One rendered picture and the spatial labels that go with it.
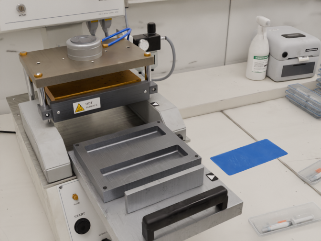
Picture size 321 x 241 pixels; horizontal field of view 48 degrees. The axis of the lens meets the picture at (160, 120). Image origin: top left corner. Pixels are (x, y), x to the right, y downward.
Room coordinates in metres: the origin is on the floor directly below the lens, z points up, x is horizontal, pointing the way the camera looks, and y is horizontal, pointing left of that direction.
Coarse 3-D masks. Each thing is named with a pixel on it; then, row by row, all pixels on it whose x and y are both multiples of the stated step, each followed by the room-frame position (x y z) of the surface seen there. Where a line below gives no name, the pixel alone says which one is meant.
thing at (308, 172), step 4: (320, 160) 0.85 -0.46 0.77; (312, 164) 0.83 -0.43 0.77; (316, 164) 0.83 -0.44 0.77; (320, 164) 0.83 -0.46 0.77; (304, 168) 0.81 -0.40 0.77; (308, 168) 0.81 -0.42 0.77; (312, 168) 0.81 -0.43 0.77; (316, 168) 0.81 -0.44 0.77; (320, 168) 0.81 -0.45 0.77; (300, 172) 0.79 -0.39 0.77; (304, 172) 0.79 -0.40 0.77; (308, 172) 0.79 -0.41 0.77; (312, 172) 0.79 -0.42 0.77; (316, 172) 0.79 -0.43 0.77; (320, 172) 0.79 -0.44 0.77; (304, 176) 0.78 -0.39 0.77; (308, 176) 0.78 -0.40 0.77; (312, 176) 0.78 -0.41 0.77; (316, 176) 0.78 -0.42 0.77; (320, 176) 0.78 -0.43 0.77; (312, 180) 0.76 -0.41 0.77; (316, 180) 0.76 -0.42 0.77
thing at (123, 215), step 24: (72, 168) 0.59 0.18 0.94; (192, 168) 0.50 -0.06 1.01; (96, 192) 0.49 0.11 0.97; (144, 192) 0.45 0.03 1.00; (168, 192) 0.47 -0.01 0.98; (192, 192) 0.49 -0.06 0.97; (120, 216) 0.43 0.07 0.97; (192, 216) 0.43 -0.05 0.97; (216, 216) 0.44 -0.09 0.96; (120, 240) 0.38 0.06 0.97; (144, 240) 0.38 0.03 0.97; (168, 240) 0.39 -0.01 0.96
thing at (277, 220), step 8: (288, 208) 0.65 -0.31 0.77; (296, 208) 0.65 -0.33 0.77; (304, 208) 0.65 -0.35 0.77; (312, 208) 0.65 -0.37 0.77; (320, 208) 0.65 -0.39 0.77; (256, 216) 0.63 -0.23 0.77; (264, 216) 0.63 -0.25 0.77; (272, 216) 0.63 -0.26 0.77; (280, 216) 0.63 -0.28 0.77; (288, 216) 0.63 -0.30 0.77; (296, 216) 0.63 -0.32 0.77; (304, 216) 0.63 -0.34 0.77; (312, 216) 0.63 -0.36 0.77; (320, 216) 0.63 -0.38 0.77; (256, 224) 0.60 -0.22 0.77; (264, 224) 0.60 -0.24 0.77; (272, 224) 0.60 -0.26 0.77; (280, 224) 0.60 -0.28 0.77; (288, 224) 0.60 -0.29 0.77; (296, 224) 0.60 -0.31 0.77; (264, 232) 0.58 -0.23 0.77
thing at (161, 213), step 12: (204, 192) 0.44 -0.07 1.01; (216, 192) 0.44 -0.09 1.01; (180, 204) 0.42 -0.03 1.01; (192, 204) 0.42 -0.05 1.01; (204, 204) 0.42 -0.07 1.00; (216, 204) 0.44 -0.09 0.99; (144, 216) 0.39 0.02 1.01; (156, 216) 0.39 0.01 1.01; (168, 216) 0.39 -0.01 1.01; (180, 216) 0.40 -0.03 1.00; (144, 228) 0.38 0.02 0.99; (156, 228) 0.38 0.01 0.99
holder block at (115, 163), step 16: (144, 128) 0.67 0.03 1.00; (160, 128) 0.67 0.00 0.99; (80, 144) 0.60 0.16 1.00; (96, 144) 0.61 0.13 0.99; (112, 144) 0.62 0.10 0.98; (128, 144) 0.63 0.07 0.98; (144, 144) 0.60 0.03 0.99; (160, 144) 0.60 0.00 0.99; (176, 144) 0.60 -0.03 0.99; (80, 160) 0.57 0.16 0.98; (96, 160) 0.55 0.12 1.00; (112, 160) 0.55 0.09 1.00; (128, 160) 0.55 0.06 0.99; (144, 160) 0.57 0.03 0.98; (160, 160) 0.57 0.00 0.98; (176, 160) 0.55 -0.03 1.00; (192, 160) 0.55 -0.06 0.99; (96, 176) 0.50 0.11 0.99; (112, 176) 0.52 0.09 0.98; (128, 176) 0.50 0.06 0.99; (144, 176) 0.50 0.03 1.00; (160, 176) 0.52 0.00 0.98; (112, 192) 0.47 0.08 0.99
